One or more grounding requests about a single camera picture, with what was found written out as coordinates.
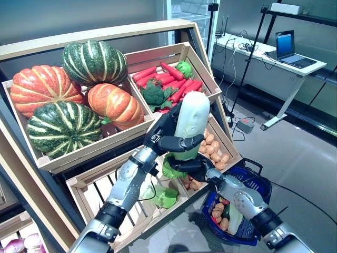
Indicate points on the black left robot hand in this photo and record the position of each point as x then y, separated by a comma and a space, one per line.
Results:
163, 131

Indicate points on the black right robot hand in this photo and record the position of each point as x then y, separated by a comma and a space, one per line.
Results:
196, 167

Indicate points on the napa cabbage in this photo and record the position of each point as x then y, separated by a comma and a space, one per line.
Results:
192, 116
166, 197
235, 218

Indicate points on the blue plastic shopping basket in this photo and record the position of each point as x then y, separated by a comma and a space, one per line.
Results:
260, 184

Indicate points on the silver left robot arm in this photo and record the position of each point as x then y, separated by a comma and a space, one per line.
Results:
123, 184

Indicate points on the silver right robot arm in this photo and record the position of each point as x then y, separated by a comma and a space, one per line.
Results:
242, 197

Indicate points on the brown potato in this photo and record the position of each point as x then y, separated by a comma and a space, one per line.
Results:
209, 138
220, 166
210, 153
218, 206
215, 146
195, 185
225, 158
223, 224
216, 213
186, 182
216, 157
202, 149

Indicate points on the dark green broccoli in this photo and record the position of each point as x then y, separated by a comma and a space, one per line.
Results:
154, 95

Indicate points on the red toy carrot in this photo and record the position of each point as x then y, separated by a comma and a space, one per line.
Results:
166, 79
144, 73
181, 91
193, 87
143, 82
172, 71

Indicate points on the wooden potato crate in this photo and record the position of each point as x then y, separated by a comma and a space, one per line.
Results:
219, 129

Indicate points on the dark green zucchini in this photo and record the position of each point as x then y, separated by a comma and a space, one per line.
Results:
226, 210

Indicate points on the small orange pumpkin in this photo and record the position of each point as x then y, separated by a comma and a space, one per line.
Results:
116, 105

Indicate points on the red bell pepper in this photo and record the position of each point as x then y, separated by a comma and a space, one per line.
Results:
215, 220

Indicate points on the wooden pumpkin crate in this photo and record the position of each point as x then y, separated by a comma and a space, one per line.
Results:
105, 141

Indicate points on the grey box red button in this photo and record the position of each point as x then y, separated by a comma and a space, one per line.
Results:
245, 126

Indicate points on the light green lettuce head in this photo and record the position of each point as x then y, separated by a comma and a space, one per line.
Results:
184, 69

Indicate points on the wooden cabbage crate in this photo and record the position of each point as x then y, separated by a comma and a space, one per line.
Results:
147, 223

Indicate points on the wooden carrot crate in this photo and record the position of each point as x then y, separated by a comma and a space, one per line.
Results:
155, 56

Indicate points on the green striped pumpkin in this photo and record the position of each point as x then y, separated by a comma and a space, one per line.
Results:
63, 129
94, 62

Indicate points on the white desk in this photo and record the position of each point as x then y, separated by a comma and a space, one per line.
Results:
263, 79

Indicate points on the black router with antennas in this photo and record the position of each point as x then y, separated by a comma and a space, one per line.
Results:
222, 36

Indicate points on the light wooden display shelf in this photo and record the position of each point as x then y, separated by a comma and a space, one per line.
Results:
105, 35

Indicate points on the glass door fridge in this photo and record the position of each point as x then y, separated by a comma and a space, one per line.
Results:
192, 10

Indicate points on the large orange pumpkin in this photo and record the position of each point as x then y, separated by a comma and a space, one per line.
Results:
44, 87

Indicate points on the black tripod stand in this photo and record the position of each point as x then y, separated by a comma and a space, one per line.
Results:
264, 9
213, 7

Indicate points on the open grey laptop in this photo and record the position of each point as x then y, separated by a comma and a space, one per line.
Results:
285, 44

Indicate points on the white rectangular box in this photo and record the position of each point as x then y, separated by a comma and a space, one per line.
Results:
287, 8

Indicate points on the black metal rack shelf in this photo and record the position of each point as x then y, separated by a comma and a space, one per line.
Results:
316, 20

